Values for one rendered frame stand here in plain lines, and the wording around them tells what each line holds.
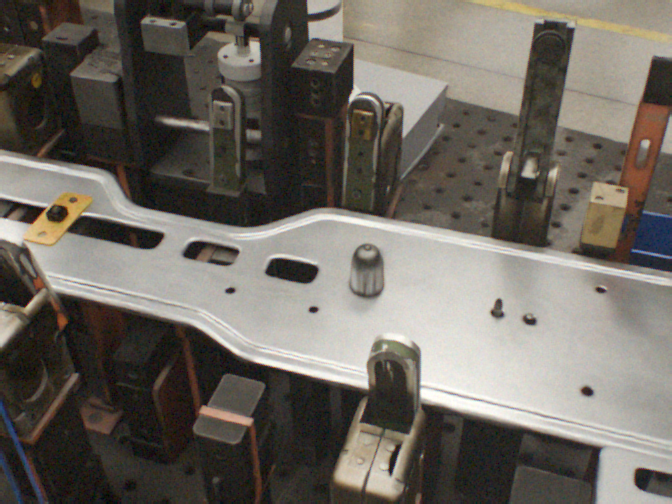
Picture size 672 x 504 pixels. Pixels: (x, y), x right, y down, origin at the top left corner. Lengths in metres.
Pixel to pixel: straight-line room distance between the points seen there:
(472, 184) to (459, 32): 2.09
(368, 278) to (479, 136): 0.83
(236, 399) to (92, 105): 0.45
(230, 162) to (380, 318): 0.27
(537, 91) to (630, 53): 2.67
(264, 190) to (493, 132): 0.70
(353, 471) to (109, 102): 0.57
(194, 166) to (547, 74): 0.44
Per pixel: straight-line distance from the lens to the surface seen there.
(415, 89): 1.53
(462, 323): 0.79
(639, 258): 1.26
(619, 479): 0.71
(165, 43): 0.95
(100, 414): 1.14
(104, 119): 1.05
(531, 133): 0.86
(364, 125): 0.89
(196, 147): 1.09
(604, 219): 0.86
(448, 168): 1.50
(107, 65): 1.05
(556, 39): 0.78
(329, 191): 1.01
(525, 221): 0.90
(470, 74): 3.23
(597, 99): 3.17
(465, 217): 1.39
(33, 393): 0.83
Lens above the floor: 1.56
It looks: 41 degrees down
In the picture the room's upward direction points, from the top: 1 degrees counter-clockwise
